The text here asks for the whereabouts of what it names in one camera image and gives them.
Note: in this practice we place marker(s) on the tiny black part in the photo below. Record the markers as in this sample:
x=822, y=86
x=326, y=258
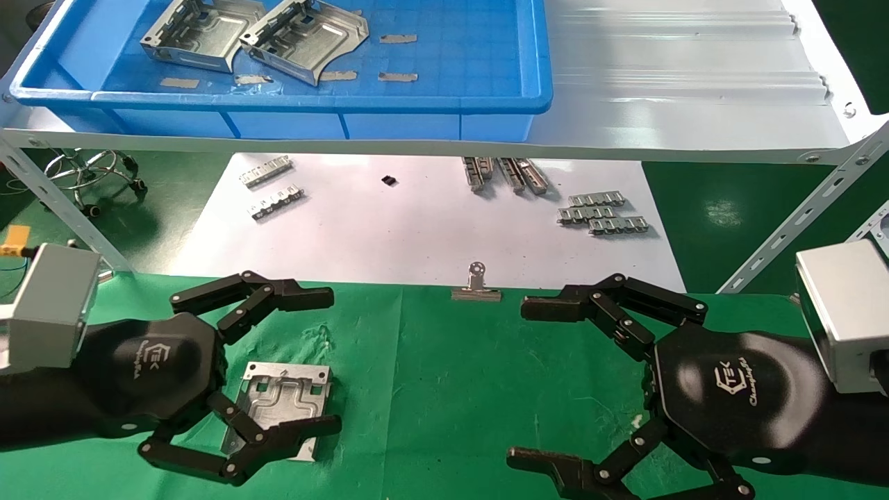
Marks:
x=389, y=180

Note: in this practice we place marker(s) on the perforated white rack strut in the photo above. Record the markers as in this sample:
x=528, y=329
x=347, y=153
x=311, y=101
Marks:
x=799, y=215
x=871, y=226
x=62, y=208

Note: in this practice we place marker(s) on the chrome stool base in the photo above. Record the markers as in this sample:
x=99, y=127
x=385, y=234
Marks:
x=90, y=170

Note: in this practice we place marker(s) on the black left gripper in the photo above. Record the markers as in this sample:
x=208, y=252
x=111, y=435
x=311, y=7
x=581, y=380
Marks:
x=153, y=368

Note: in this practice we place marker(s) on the small notched metal rail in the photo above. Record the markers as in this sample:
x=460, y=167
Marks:
x=278, y=203
x=266, y=171

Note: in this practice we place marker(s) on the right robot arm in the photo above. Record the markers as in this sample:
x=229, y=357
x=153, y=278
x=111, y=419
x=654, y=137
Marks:
x=865, y=434

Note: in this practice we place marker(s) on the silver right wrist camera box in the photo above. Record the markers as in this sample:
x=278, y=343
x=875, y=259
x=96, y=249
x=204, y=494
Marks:
x=844, y=312

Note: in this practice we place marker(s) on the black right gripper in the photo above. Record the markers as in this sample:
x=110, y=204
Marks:
x=736, y=396

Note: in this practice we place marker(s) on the white paper sheet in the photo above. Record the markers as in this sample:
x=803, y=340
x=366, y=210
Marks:
x=417, y=229

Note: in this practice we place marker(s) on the green cloth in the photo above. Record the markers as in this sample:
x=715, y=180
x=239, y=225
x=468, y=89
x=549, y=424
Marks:
x=430, y=389

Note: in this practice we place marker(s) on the stamped sheet metal part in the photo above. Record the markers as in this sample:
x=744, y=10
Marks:
x=281, y=396
x=305, y=38
x=201, y=35

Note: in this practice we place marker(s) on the grey slide rail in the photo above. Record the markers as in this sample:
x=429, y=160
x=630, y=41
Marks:
x=533, y=177
x=487, y=167
x=474, y=175
x=512, y=175

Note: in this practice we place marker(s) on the white metal shelf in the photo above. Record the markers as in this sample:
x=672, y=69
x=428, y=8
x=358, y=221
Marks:
x=694, y=104

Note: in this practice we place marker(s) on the grey tape strip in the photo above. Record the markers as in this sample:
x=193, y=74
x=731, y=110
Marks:
x=339, y=76
x=399, y=38
x=253, y=79
x=179, y=82
x=398, y=77

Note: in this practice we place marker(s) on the black round seat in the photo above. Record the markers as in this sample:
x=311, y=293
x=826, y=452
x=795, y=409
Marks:
x=40, y=12

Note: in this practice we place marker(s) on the toothed metal bracket strip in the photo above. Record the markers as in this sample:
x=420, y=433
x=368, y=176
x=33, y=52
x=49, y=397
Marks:
x=597, y=200
x=587, y=215
x=619, y=226

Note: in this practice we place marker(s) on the blue plastic bin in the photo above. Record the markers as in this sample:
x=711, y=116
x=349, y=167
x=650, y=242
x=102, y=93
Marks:
x=451, y=66

